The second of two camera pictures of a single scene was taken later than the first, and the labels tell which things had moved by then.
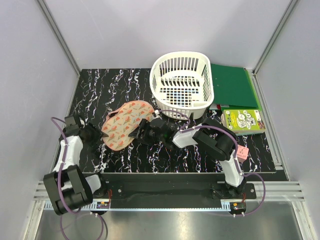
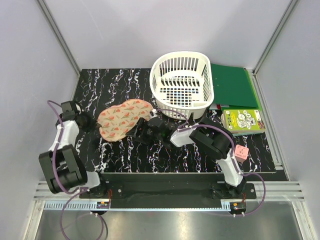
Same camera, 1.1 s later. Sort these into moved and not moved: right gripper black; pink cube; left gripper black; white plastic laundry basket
Moved: left gripper black
Not moved: pink cube; white plastic laundry basket; right gripper black
